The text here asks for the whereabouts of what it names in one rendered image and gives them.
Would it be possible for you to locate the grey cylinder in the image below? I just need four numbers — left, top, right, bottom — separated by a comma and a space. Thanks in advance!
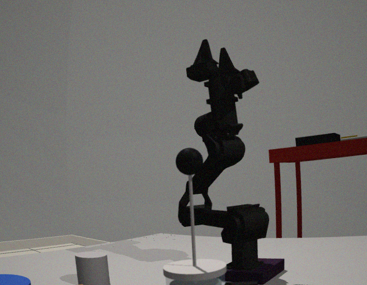
75, 251, 110, 285

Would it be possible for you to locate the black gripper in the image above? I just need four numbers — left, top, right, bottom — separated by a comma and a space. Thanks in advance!
186, 39, 240, 108

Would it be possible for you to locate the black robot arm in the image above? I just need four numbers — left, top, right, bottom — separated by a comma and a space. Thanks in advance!
178, 69, 269, 270

